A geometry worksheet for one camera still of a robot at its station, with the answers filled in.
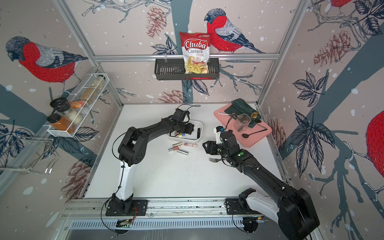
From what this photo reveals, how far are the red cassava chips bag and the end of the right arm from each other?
1.38 feet

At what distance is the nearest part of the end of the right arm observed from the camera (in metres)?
0.62

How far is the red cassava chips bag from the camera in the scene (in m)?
0.83
